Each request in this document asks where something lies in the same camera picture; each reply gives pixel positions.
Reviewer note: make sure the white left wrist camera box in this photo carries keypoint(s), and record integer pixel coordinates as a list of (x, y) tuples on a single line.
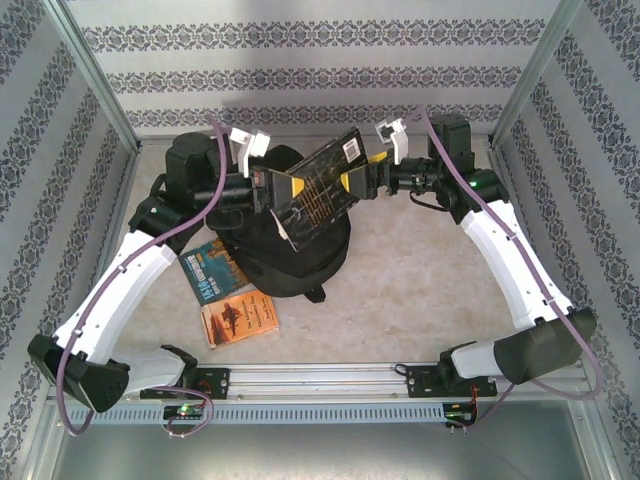
[(257, 142)]

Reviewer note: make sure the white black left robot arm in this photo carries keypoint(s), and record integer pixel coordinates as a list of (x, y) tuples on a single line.
[(125, 280)]

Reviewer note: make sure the small controller board green light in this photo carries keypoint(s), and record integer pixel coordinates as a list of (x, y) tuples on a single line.
[(185, 411)]

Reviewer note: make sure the orange paperback book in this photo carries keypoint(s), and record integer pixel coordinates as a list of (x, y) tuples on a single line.
[(240, 325)]

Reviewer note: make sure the small controller board blue light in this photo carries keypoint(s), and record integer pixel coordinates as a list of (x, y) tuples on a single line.
[(460, 415)]

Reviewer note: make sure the aluminium side rail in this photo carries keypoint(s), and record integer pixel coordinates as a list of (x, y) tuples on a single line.
[(125, 175), (502, 157)]

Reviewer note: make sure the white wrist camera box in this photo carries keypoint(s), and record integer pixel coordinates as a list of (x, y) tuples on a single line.
[(397, 135), (257, 142)]

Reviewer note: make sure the black backpack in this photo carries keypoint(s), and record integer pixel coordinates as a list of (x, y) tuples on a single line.
[(290, 270)]

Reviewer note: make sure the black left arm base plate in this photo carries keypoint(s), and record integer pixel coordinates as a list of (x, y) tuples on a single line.
[(220, 382)]

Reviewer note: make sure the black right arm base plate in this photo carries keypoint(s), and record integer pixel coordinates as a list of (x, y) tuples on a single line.
[(420, 382)]

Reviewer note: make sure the aluminium back rail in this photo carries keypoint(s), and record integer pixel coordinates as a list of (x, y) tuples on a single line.
[(300, 139)]

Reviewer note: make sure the black torn paperback book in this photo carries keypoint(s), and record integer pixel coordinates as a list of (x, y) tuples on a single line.
[(320, 200)]

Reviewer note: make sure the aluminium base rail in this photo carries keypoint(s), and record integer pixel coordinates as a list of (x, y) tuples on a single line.
[(320, 380)]

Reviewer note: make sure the teal and orange book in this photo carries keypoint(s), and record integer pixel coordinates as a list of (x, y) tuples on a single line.
[(205, 275)]

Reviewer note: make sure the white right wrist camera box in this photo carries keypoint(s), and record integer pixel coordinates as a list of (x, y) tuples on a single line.
[(397, 135)]

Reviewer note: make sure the aluminium frame post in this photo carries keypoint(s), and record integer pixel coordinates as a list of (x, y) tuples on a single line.
[(530, 75), (105, 85)]

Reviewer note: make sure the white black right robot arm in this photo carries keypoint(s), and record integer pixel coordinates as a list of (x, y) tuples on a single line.
[(495, 250)]

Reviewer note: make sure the grey metal sheet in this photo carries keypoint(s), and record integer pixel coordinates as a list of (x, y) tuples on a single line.
[(320, 455)]

